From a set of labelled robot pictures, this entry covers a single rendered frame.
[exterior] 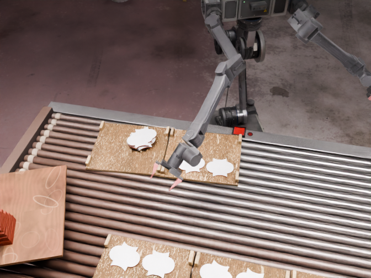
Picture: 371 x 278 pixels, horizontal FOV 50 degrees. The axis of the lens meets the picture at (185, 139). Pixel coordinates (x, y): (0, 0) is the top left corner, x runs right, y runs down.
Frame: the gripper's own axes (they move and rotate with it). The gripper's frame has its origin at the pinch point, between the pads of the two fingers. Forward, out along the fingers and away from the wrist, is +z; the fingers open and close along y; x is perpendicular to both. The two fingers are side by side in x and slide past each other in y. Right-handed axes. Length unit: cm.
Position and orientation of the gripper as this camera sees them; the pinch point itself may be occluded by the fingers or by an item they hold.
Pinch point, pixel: (160, 183)
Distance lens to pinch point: 174.7
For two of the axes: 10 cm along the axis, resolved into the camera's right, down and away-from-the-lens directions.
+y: 8.4, 5.4, 0.3
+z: -5.4, 8.4, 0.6
